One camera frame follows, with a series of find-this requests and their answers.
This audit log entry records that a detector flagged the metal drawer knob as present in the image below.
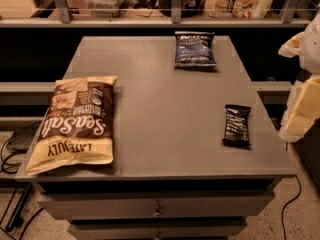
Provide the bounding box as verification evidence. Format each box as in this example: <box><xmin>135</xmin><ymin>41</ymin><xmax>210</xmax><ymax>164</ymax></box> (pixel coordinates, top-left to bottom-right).
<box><xmin>153</xmin><ymin>205</ymin><xmax>163</xmax><ymax>218</ymax></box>

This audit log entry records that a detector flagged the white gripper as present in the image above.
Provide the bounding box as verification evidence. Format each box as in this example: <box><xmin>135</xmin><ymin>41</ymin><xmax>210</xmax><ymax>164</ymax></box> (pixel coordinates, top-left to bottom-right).
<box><xmin>278</xmin><ymin>32</ymin><xmax>320</xmax><ymax>142</ymax></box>

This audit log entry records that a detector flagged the black power adapter box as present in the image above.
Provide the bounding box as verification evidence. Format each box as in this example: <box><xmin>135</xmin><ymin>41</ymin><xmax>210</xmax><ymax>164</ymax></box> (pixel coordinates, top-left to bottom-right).
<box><xmin>6</xmin><ymin>129</ymin><xmax>35</xmax><ymax>152</ymax></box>

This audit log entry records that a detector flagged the black floor cables left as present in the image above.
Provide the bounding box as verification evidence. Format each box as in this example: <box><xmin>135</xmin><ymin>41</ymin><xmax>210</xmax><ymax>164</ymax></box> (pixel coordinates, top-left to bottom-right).
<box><xmin>0</xmin><ymin>121</ymin><xmax>44</xmax><ymax>240</ymax></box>

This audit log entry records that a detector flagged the brown sea salt chip bag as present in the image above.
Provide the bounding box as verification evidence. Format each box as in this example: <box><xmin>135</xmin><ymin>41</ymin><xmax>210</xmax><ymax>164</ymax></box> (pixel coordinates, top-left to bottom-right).
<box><xmin>26</xmin><ymin>76</ymin><xmax>118</xmax><ymax>175</ymax></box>

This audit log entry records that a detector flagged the colourful snack bag on shelf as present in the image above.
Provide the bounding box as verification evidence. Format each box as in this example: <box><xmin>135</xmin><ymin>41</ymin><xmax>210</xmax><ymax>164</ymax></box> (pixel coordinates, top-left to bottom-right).
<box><xmin>209</xmin><ymin>0</ymin><xmax>273</xmax><ymax>19</ymax></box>

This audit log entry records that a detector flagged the grey drawer cabinet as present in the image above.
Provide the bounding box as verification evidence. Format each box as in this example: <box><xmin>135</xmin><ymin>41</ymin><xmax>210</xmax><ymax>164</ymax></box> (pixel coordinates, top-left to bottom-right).
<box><xmin>31</xmin><ymin>36</ymin><xmax>295</xmax><ymax>240</ymax></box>

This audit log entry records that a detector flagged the clear plastic container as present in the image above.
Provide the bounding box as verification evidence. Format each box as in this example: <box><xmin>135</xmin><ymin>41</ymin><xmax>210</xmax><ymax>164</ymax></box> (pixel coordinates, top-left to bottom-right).
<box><xmin>86</xmin><ymin>0</ymin><xmax>124</xmax><ymax>18</ymax></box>

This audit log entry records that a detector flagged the blue chip bag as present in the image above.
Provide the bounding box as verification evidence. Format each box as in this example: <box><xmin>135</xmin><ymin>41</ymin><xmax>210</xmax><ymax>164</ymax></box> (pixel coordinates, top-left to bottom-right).
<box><xmin>175</xmin><ymin>31</ymin><xmax>216</xmax><ymax>67</ymax></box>

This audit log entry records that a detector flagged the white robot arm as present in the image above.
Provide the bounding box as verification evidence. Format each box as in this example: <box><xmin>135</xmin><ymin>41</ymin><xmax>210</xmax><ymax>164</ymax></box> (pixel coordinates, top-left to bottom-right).
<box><xmin>278</xmin><ymin>15</ymin><xmax>320</xmax><ymax>142</ymax></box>

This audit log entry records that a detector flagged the black snack bar wrapper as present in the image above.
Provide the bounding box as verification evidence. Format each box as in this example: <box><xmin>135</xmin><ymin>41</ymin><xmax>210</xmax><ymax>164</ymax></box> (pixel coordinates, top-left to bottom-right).
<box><xmin>222</xmin><ymin>104</ymin><xmax>251</xmax><ymax>147</ymax></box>

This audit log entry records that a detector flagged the black floor cable right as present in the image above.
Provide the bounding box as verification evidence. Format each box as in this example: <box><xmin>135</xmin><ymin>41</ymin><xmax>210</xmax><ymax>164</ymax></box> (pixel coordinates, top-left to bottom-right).
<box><xmin>281</xmin><ymin>175</ymin><xmax>302</xmax><ymax>240</ymax></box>

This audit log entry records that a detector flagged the grey metal shelf rail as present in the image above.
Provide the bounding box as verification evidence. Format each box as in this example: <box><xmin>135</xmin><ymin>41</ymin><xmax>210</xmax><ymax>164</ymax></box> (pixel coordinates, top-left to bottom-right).
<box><xmin>0</xmin><ymin>0</ymin><xmax>319</xmax><ymax>28</ymax></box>

